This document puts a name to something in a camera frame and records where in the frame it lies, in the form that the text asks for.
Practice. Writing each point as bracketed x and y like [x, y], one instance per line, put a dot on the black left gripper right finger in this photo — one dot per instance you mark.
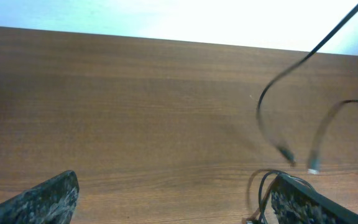
[294, 202]

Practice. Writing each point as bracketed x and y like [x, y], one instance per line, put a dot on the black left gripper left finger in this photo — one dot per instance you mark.
[52, 201]

